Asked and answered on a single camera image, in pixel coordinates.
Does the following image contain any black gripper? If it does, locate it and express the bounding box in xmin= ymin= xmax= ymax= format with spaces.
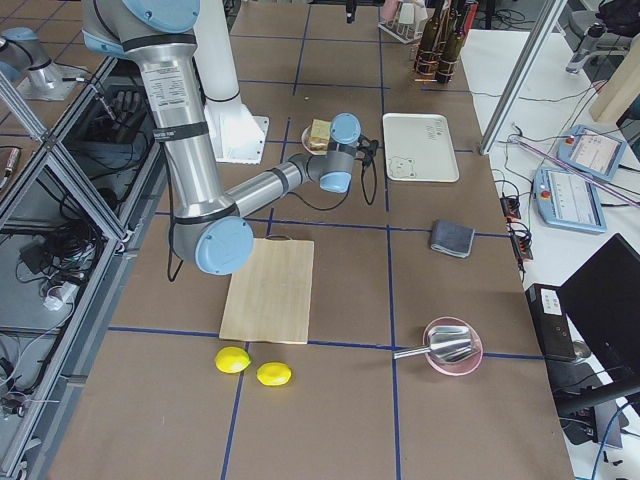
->
xmin=345 ymin=0 xmax=357 ymax=23
xmin=360 ymin=139 xmax=379 ymax=156

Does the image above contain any bread slice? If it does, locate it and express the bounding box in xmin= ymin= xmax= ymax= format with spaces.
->
xmin=309 ymin=119 xmax=331 ymax=151

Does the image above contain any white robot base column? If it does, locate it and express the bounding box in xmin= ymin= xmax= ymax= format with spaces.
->
xmin=194 ymin=0 xmax=269 ymax=165

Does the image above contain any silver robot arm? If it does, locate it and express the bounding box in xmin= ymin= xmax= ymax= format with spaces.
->
xmin=1 ymin=1 xmax=235 ymax=79
xmin=82 ymin=1 xmax=378 ymax=275

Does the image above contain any white bear tray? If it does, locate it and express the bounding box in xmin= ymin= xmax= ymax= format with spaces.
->
xmin=382 ymin=113 xmax=459 ymax=183

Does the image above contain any white plate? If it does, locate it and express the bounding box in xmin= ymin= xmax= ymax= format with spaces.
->
xmin=301 ymin=125 xmax=329 ymax=155

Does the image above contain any dark green wine bottle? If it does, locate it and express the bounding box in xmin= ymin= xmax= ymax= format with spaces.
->
xmin=435 ymin=1 xmax=477 ymax=84

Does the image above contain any grey folded cloth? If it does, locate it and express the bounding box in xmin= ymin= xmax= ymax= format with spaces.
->
xmin=429 ymin=219 xmax=475 ymax=258

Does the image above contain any wooden cutting board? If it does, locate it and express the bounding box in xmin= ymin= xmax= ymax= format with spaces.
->
xmin=219 ymin=239 xmax=314 ymax=344

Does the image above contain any near blue teach pendant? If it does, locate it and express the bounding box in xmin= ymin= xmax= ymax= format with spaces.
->
xmin=533 ymin=167 xmax=607 ymax=234

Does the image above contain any blue teach pendant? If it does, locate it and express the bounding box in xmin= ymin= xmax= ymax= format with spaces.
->
xmin=557 ymin=125 xmax=627 ymax=182
xmin=533 ymin=167 xmax=607 ymax=234

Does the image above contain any metal scoop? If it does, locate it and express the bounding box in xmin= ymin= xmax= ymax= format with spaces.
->
xmin=393 ymin=325 xmax=477 ymax=364

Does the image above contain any far blue teach pendant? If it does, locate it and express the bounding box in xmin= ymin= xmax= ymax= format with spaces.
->
xmin=557 ymin=125 xmax=627 ymax=182

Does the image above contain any black computer box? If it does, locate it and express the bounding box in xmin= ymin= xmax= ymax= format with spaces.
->
xmin=525 ymin=283 xmax=576 ymax=362

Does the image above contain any pink bowl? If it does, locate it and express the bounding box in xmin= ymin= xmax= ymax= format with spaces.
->
xmin=422 ymin=316 xmax=484 ymax=377

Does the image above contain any right yellow lemon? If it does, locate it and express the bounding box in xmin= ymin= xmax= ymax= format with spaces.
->
xmin=256 ymin=361 xmax=292 ymax=387

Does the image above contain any yellow lemon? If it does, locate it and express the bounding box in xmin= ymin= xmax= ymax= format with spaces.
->
xmin=256 ymin=361 xmax=292 ymax=387
xmin=214 ymin=346 xmax=251 ymax=374

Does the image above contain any left yellow lemon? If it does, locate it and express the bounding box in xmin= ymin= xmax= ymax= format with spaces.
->
xmin=214 ymin=346 xmax=251 ymax=374

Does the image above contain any pink stick tool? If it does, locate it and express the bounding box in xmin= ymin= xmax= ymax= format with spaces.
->
xmin=513 ymin=140 xmax=639 ymax=208

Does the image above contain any black monitor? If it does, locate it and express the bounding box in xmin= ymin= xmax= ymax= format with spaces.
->
xmin=556 ymin=233 xmax=639 ymax=415

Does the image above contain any white wire cup rack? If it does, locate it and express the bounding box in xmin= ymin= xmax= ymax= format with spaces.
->
xmin=378 ymin=0 xmax=429 ymax=44

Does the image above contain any copper wire bottle rack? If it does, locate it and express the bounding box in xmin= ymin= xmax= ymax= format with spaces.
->
xmin=414 ymin=42 xmax=459 ymax=84

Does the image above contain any aluminium frame post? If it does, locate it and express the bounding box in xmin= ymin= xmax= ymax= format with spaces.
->
xmin=479 ymin=0 xmax=568 ymax=155

